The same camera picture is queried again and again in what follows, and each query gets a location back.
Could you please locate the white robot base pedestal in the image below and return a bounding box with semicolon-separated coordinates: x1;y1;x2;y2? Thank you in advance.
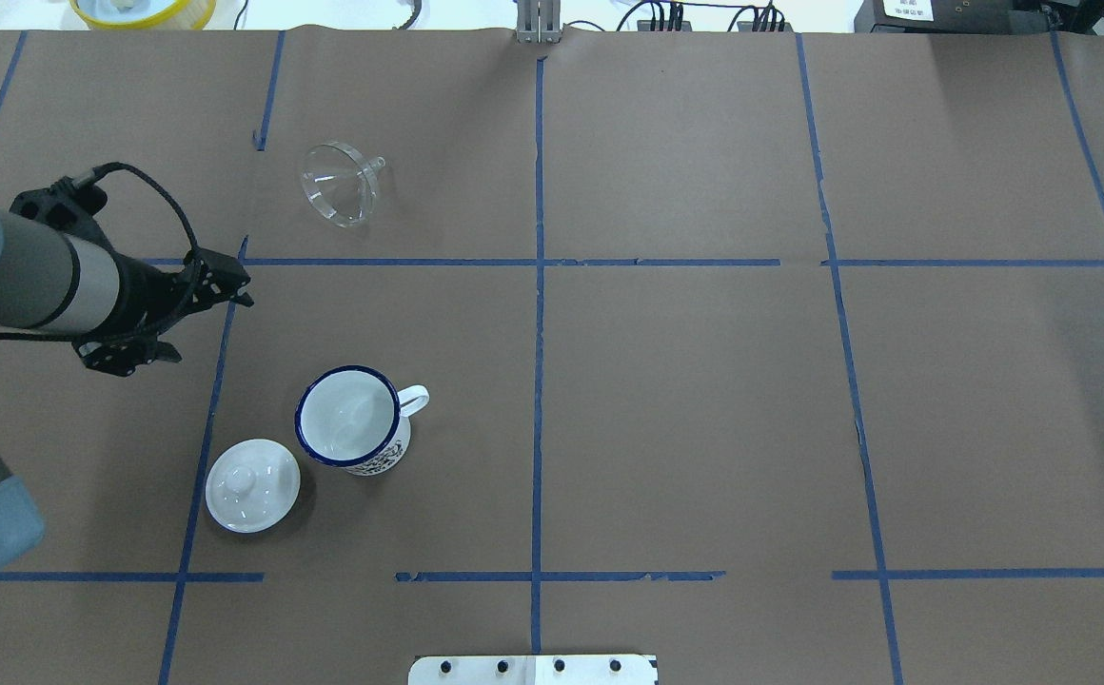
407;654;660;684

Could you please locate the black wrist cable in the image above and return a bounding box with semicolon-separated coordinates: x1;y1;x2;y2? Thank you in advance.
0;162;206;348

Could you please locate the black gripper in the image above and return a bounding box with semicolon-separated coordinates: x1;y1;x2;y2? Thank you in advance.
10;177;253;378

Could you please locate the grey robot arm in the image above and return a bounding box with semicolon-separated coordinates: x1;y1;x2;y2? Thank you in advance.
0;168;253;569

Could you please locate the yellow tape roll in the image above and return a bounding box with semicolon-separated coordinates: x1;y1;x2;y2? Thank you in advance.
70;1;217;30

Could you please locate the white enamel mug lid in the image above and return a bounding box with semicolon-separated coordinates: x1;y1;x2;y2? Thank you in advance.
204;439;301;535

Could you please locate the aluminium frame post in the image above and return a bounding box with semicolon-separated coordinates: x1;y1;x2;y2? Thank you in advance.
514;0;563;45

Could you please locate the white enamel mug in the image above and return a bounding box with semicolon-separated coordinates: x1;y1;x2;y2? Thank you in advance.
294;365;429;478

